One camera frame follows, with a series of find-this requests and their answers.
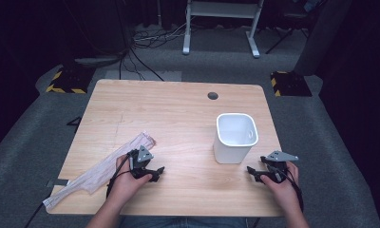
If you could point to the black yellow striped base plate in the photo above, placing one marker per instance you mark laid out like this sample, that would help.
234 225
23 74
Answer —
69 82
291 84

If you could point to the pink translucent plastic bag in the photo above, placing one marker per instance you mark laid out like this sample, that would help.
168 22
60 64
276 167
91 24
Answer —
99 172

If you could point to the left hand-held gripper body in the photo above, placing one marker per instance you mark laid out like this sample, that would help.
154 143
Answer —
143 155

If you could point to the white metal desk frame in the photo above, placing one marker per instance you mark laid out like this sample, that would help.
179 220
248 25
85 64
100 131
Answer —
223 9

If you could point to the black tripod stand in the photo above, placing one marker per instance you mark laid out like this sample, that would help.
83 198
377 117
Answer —
281 39

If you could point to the black triangular bracket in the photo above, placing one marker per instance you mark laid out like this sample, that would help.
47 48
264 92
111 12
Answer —
75 122

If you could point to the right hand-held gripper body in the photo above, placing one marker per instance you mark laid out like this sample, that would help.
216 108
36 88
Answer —
278 156

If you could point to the white plastic bin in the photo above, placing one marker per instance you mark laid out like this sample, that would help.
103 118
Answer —
229 153

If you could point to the person's left hand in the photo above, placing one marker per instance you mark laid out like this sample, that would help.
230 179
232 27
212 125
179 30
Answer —
124 188

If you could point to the grey padded column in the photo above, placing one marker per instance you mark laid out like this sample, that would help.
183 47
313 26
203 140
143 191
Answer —
321 38

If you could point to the person's right hand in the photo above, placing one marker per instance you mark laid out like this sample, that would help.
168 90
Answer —
284 193

